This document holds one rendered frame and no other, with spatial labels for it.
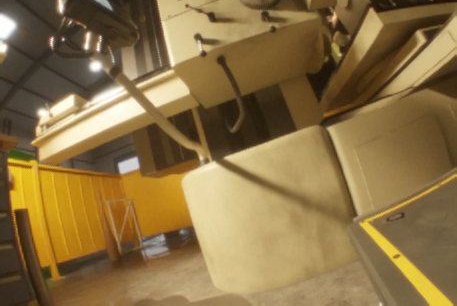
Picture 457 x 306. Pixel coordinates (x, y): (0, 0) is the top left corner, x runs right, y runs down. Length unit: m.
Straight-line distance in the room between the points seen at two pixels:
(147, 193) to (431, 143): 3.55
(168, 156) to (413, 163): 1.50
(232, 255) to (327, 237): 0.39
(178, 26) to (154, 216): 3.03
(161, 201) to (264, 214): 2.85
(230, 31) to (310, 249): 1.01
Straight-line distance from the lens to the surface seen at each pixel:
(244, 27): 1.13
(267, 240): 0.95
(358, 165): 1.00
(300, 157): 0.94
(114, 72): 0.75
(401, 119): 1.14
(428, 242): 0.27
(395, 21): 1.13
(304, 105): 1.65
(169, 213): 3.63
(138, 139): 1.85
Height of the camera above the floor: 0.44
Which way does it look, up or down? 14 degrees up
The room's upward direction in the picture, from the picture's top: 18 degrees counter-clockwise
